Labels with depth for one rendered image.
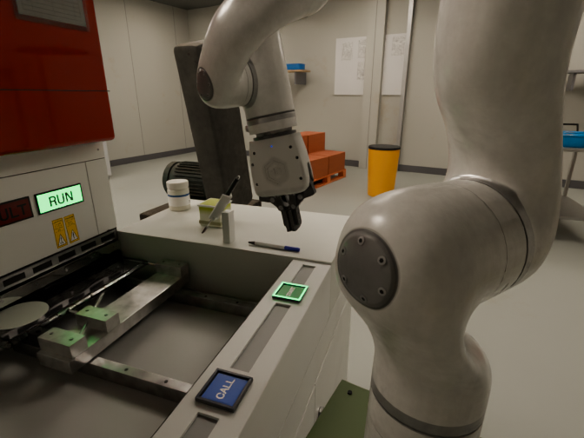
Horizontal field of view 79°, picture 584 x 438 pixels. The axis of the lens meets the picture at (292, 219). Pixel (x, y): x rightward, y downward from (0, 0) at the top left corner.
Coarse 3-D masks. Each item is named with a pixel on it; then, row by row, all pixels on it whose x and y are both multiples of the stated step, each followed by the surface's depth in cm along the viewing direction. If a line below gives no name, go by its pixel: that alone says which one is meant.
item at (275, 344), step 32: (320, 288) 73; (256, 320) 62; (288, 320) 62; (320, 320) 77; (224, 352) 54; (256, 352) 55; (288, 352) 56; (256, 384) 48; (288, 384) 58; (192, 416) 43; (224, 416) 43; (256, 416) 46
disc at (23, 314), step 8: (24, 304) 78; (32, 304) 78; (40, 304) 78; (0, 312) 75; (8, 312) 75; (16, 312) 75; (24, 312) 75; (32, 312) 75; (40, 312) 75; (0, 320) 72; (8, 320) 72; (16, 320) 72; (24, 320) 72; (32, 320) 72; (0, 328) 69; (8, 328) 69
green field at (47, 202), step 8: (56, 192) 83; (64, 192) 85; (72, 192) 87; (80, 192) 89; (40, 200) 79; (48, 200) 81; (56, 200) 83; (64, 200) 85; (72, 200) 87; (80, 200) 89; (40, 208) 80; (48, 208) 81; (56, 208) 83
